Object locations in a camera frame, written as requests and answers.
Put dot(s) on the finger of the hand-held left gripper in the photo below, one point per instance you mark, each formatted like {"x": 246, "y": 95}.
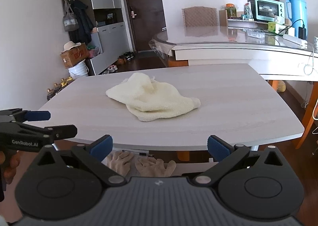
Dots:
{"x": 37, "y": 115}
{"x": 62, "y": 132}

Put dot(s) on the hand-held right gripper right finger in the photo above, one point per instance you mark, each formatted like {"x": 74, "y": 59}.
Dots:
{"x": 218, "y": 148}

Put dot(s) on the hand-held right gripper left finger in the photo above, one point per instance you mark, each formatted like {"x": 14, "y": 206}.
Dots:
{"x": 101, "y": 148}

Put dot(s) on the cream terry towel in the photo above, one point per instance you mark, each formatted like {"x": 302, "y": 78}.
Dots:
{"x": 151, "y": 99}

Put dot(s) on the person's left hand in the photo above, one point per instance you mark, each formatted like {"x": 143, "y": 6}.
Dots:
{"x": 11, "y": 166}

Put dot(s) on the white knit glove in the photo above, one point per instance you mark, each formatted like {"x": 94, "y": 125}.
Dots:
{"x": 120, "y": 163}
{"x": 155, "y": 168}

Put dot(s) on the dark bottle gold cap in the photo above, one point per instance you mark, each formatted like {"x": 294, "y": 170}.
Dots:
{"x": 51, "y": 94}
{"x": 70, "y": 80}
{"x": 57, "y": 88}
{"x": 64, "y": 83}

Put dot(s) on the black pen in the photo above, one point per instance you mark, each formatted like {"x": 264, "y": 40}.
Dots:
{"x": 138, "y": 153}

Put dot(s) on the white plastic bucket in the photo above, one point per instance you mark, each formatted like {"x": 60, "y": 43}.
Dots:
{"x": 79, "y": 70}

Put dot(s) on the red-printed cardboard box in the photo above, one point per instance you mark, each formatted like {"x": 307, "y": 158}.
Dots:
{"x": 74, "y": 57}

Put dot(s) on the white pink sneaker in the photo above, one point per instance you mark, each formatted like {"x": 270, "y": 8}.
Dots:
{"x": 105, "y": 72}
{"x": 112, "y": 68}

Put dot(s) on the cream straw hat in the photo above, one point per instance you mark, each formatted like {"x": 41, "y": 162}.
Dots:
{"x": 70, "y": 46}

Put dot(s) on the colourful clothes pile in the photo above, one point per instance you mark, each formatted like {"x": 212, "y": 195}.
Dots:
{"x": 94, "y": 51}

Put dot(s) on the black white sneaker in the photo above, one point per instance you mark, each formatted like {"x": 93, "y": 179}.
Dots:
{"x": 129, "y": 56}

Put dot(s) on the white glass-topped dining table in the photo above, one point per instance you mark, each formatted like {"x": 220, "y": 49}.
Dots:
{"x": 223, "y": 52}

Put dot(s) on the grey hanging bag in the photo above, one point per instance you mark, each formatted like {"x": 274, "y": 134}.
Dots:
{"x": 70, "y": 20}

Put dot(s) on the dark hanging jacket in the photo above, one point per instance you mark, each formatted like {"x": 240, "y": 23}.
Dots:
{"x": 83, "y": 22}

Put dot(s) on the clear plastic container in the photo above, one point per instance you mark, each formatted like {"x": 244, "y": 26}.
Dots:
{"x": 254, "y": 34}

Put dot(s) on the low white shelf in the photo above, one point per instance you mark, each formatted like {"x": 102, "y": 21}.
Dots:
{"x": 248, "y": 22}

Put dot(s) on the plain cardboard box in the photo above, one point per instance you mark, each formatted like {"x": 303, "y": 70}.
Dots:
{"x": 223, "y": 18}

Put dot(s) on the green tissue box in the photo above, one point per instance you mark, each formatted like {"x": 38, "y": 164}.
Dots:
{"x": 272, "y": 27}

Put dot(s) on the white power strip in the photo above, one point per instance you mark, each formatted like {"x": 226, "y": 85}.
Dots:
{"x": 294, "y": 40}

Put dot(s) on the beige quilted chair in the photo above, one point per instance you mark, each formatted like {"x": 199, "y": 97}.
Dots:
{"x": 200, "y": 16}

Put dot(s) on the green jar orange lid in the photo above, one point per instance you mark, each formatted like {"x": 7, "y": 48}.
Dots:
{"x": 231, "y": 12}

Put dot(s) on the silver door lock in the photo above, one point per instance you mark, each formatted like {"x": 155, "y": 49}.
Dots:
{"x": 133, "y": 13}

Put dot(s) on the colourful snack bag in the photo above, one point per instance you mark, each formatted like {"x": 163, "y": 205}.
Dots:
{"x": 247, "y": 11}

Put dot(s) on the black charger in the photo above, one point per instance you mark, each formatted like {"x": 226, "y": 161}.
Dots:
{"x": 302, "y": 33}

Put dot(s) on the teal toaster oven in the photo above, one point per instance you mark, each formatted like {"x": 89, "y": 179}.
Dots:
{"x": 265, "y": 9}

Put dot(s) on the dark brown door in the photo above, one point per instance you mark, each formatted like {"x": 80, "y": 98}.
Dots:
{"x": 144, "y": 4}

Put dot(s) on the light blue thermos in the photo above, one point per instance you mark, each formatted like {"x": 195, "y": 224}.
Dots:
{"x": 297, "y": 12}

